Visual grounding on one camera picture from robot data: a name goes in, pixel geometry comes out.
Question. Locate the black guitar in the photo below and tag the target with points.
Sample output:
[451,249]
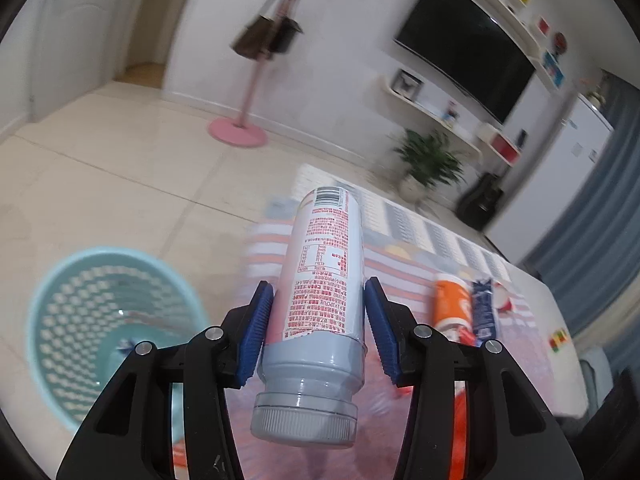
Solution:
[480,200]

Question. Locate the white door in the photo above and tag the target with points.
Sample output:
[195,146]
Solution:
[65,35]

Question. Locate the grey-blue curtain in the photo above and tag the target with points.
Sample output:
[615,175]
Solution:
[600,240]

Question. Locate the blue white box shelf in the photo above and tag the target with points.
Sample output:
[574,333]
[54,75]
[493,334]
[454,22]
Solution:
[552,67]

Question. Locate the black handbag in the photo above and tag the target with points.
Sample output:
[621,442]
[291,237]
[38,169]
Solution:
[285,35]

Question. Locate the dotted striped rug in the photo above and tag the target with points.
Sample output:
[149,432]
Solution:
[425,230]

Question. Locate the brown handbag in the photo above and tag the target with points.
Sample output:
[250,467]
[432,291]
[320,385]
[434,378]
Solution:
[252,37]

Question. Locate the colourful toy blocks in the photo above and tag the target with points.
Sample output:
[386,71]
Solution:
[559,338]

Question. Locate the black television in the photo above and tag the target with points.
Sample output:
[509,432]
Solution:
[465,45]

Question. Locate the floral striped blanket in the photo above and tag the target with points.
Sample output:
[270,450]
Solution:
[400,265]

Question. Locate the pink coat stand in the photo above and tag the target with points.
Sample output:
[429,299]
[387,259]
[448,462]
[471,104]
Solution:
[237,130]

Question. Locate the white wavy wall shelf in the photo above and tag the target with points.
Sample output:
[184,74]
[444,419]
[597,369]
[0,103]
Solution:
[425,110]

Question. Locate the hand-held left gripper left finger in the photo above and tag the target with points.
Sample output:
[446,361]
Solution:
[255,325]

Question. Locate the white bottle with red print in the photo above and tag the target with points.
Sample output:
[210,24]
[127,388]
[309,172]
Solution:
[315,285]

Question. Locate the white refrigerator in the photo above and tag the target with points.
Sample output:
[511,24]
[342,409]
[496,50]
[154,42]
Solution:
[565,170]

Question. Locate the round red fan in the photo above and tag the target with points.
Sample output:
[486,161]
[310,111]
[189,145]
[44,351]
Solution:
[560,41]

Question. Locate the blue snack packet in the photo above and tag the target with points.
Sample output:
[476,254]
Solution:
[482,310]

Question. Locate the orange paper cup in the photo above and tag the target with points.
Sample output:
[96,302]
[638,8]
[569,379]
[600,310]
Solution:
[451,302]

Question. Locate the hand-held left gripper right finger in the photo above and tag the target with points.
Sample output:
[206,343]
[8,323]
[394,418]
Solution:
[382,325]

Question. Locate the red wall cube shelf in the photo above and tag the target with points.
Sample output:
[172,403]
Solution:
[544,25]

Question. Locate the teal plastic basket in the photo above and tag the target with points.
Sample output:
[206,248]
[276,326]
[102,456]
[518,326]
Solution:
[75,310]

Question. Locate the potted green plant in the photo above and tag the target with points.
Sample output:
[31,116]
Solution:
[430,160]

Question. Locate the small blue figurine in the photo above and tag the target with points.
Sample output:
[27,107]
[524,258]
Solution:
[451,111]

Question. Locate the red white wall box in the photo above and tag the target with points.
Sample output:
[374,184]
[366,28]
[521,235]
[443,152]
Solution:
[505,149]

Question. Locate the red white wrapper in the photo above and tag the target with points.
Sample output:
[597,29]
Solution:
[505,300]

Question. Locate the framed butterfly picture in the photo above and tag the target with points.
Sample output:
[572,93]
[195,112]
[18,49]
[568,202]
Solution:
[407,85]

